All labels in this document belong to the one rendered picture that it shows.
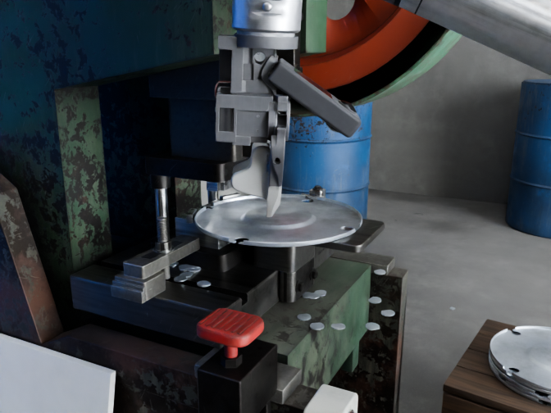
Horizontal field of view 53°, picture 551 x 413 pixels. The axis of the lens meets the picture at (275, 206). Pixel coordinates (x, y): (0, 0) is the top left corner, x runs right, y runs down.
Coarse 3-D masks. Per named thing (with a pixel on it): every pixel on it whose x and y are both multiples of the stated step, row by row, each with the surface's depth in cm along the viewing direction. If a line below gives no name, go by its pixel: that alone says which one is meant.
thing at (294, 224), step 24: (216, 216) 98; (240, 216) 98; (264, 216) 96; (288, 216) 96; (312, 216) 96; (336, 216) 98; (360, 216) 97; (264, 240) 86; (288, 240) 86; (312, 240) 84
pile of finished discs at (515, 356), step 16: (496, 336) 136; (512, 336) 137; (528, 336) 137; (544, 336) 137; (496, 352) 129; (512, 352) 129; (528, 352) 129; (544, 352) 128; (496, 368) 125; (512, 368) 125; (528, 368) 123; (544, 368) 123; (512, 384) 121; (528, 384) 118; (544, 384) 117; (544, 400) 116
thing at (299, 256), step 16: (368, 224) 95; (384, 224) 95; (336, 240) 86; (352, 240) 86; (368, 240) 87; (256, 256) 95; (272, 256) 94; (288, 256) 92; (304, 256) 96; (288, 272) 93; (304, 272) 97; (288, 288) 94; (304, 288) 98
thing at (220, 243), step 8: (216, 200) 109; (200, 208) 104; (176, 216) 99; (184, 216) 99; (176, 224) 98; (184, 224) 98; (192, 224) 97; (176, 232) 99; (184, 232) 98; (192, 232) 97; (200, 232) 96; (200, 240) 97; (208, 240) 96; (216, 240) 95; (216, 248) 96
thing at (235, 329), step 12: (216, 312) 67; (228, 312) 67; (240, 312) 67; (204, 324) 64; (216, 324) 64; (228, 324) 64; (240, 324) 64; (252, 324) 64; (204, 336) 64; (216, 336) 63; (228, 336) 62; (240, 336) 62; (252, 336) 63; (228, 348) 65
